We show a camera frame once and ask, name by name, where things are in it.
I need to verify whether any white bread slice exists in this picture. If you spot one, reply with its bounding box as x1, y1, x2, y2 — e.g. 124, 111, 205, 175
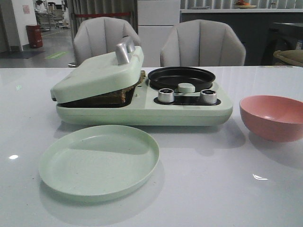
138, 70, 146, 84
78, 87, 133, 105

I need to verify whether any pink plastic bowl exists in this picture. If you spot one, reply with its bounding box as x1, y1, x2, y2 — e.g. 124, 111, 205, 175
239, 95, 303, 142

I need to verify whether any mint green breakfast maker base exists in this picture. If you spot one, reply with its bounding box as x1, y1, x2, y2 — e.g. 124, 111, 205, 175
56, 73, 233, 126

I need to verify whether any left silver control knob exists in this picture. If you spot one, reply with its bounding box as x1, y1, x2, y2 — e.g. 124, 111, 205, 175
158, 88, 174, 103

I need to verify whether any silver control knob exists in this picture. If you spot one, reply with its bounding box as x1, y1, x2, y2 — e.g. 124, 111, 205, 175
158, 88, 174, 103
200, 89, 217, 105

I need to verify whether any black round frying pan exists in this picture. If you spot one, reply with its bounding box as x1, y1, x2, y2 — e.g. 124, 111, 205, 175
148, 67, 215, 92

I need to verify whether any right silver control knob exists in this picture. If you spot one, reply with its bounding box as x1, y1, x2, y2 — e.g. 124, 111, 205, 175
200, 89, 217, 105

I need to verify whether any mint green plate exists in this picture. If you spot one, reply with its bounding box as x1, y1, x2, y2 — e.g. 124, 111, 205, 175
38, 125, 160, 203

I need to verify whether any right grey upholstered chair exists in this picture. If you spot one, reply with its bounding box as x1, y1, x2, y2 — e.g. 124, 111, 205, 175
160, 19, 246, 67

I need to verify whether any grey upholstered chair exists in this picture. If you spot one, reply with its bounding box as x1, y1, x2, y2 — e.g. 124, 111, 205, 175
160, 19, 246, 67
73, 17, 141, 66

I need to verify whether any white refrigerator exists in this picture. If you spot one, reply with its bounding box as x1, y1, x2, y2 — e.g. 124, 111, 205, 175
137, 0, 180, 67

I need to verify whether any left grey upholstered chair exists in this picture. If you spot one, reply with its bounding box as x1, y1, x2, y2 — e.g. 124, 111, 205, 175
73, 17, 141, 66

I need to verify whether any red barrier tape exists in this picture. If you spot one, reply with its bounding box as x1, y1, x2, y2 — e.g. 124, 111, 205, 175
74, 11, 132, 18

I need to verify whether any dark kitchen counter cabinet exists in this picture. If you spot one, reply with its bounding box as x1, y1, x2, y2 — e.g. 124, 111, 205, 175
180, 9, 303, 66

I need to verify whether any fruit plate on counter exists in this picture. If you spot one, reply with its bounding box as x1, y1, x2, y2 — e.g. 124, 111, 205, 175
234, 0, 257, 9

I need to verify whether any red bin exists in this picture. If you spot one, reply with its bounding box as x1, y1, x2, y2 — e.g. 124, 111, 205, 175
26, 25, 43, 48

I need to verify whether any tan sofa cushion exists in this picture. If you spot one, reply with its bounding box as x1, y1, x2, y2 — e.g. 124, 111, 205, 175
273, 50, 303, 67

